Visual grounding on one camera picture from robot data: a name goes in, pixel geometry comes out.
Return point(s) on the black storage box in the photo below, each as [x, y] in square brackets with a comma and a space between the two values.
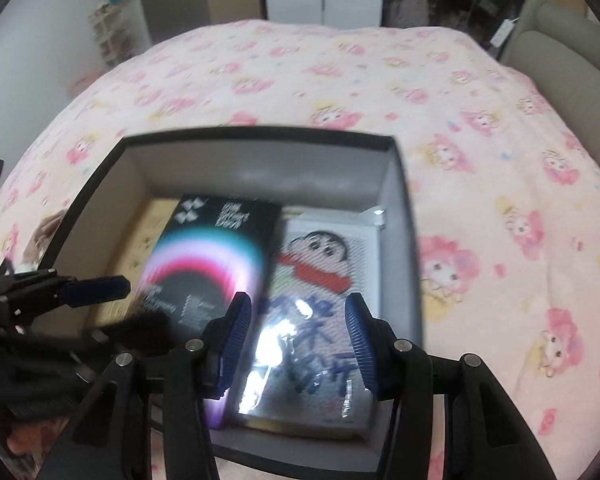
[230, 170]

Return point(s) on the tan flat box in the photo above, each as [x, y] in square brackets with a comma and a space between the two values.
[140, 240]

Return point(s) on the small white shelf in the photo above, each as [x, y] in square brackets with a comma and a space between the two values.
[112, 35]

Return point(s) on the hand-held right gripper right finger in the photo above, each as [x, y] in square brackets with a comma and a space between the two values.
[362, 345]

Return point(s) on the black box with rainbow arc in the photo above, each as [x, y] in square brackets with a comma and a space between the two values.
[205, 260]

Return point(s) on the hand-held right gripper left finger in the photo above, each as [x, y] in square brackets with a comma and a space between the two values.
[237, 340]

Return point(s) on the white power strip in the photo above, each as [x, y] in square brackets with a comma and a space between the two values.
[502, 32]

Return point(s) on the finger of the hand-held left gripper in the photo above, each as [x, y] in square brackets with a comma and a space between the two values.
[135, 337]
[95, 290]

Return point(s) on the cartoon printed packet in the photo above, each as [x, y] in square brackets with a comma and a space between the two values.
[320, 270]

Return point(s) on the beige sofa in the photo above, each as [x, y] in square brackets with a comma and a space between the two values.
[555, 60]

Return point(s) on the pink cartoon printed blanket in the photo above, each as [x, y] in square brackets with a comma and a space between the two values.
[330, 85]

